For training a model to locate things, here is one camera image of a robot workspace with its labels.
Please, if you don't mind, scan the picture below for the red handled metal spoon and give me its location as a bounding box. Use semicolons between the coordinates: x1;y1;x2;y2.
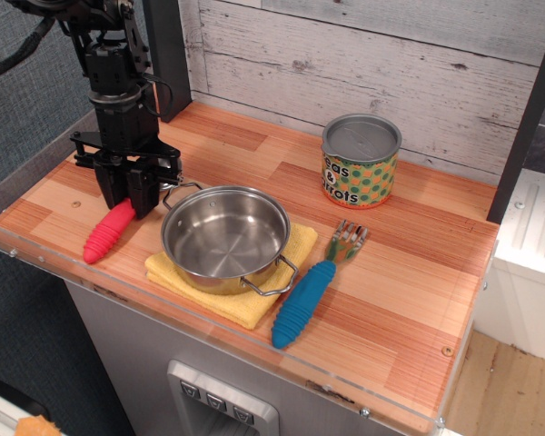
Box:
83;198;136;264

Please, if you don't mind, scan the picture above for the stainless steel pot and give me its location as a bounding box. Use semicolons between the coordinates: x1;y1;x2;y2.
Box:
161;183;299;297

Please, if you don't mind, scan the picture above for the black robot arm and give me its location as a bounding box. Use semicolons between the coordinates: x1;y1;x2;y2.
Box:
11;1;182;219

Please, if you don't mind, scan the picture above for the blue handled metal fork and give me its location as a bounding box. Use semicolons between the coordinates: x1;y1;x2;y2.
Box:
272;220;369;349

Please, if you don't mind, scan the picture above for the yellow folded cloth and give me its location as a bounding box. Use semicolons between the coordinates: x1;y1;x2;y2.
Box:
144;223;318;330

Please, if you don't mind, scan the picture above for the grey toy fridge cabinet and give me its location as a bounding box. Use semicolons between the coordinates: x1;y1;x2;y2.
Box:
66;282;396;435

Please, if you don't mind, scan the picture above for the white cabinet at right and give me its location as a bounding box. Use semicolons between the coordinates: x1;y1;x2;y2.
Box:
473;169;545;359

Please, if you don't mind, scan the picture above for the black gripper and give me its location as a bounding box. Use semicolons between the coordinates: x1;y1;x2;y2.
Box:
71;97;182;219

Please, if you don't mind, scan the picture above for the dark vertical post right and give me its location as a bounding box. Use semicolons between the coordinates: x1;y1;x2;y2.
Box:
487;53;545;224

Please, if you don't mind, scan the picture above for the orange object bottom left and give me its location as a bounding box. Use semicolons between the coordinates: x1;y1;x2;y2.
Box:
14;415;63;436

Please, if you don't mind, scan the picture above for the dark vertical post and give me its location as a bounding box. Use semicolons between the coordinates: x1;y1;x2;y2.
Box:
143;0;192;123
487;53;545;224

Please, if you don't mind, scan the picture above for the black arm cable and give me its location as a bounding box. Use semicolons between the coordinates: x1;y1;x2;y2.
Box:
0;0;58;84

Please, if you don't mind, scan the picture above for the silver dispenser button panel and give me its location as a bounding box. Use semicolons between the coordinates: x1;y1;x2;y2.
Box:
167;360;280;435

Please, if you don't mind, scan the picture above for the dark vertical post left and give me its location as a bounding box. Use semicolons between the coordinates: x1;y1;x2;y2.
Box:
143;0;192;123

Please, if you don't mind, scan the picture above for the peas and carrots can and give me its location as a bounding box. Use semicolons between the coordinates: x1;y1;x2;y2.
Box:
322;114;402;210

